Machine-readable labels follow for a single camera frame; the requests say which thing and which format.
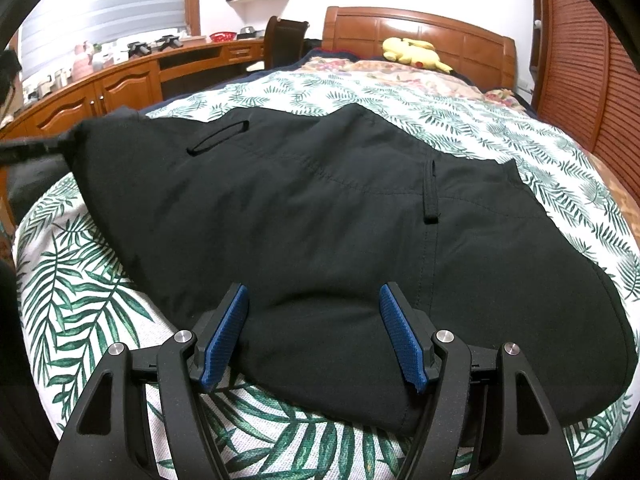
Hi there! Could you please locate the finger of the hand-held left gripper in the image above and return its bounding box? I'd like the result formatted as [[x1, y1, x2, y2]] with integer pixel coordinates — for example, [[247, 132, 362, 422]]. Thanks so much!
[[0, 136, 69, 167]]

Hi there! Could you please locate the leaf print bedspread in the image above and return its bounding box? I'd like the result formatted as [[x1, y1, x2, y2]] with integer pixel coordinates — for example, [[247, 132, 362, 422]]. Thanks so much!
[[12, 67, 640, 480]]

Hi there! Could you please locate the wooden desk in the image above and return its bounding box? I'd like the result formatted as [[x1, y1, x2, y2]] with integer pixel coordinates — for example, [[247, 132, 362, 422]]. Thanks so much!
[[0, 36, 267, 226]]

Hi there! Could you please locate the yellow plush toy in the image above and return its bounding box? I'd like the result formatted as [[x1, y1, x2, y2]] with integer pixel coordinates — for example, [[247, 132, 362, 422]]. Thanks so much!
[[382, 36, 453, 73]]

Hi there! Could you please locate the wooden louvered wardrobe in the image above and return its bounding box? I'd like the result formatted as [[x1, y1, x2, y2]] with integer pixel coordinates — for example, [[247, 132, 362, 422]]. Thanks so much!
[[530, 0, 640, 163]]

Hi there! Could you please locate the black coat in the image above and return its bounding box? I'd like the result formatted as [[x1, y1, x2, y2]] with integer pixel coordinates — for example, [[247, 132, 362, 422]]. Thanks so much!
[[57, 102, 638, 436]]

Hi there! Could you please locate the dark cloth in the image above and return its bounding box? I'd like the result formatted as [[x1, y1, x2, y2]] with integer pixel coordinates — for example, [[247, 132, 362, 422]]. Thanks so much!
[[0, 157, 69, 213]]

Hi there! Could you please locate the window blind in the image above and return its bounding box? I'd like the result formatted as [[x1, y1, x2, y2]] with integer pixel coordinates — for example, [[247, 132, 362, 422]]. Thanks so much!
[[14, 0, 193, 83]]

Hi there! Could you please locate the pink object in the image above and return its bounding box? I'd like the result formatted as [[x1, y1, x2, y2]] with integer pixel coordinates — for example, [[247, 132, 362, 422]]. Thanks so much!
[[73, 42, 94, 79]]

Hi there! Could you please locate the wooden headboard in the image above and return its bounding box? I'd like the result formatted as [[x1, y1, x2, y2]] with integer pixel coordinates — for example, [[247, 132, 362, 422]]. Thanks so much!
[[321, 6, 517, 92]]

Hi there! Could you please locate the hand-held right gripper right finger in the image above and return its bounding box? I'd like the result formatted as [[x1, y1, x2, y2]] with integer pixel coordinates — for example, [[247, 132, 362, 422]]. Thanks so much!
[[378, 284, 582, 480]]

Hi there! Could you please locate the floral blanket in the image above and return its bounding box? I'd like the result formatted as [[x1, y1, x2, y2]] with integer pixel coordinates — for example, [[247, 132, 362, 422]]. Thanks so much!
[[300, 55, 640, 203]]

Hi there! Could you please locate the wooden chair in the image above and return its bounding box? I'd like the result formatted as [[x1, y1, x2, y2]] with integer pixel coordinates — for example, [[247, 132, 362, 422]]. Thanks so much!
[[245, 16, 310, 73]]

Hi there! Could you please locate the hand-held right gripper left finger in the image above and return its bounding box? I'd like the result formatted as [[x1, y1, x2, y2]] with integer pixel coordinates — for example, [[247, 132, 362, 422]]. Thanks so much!
[[49, 282, 250, 480]]

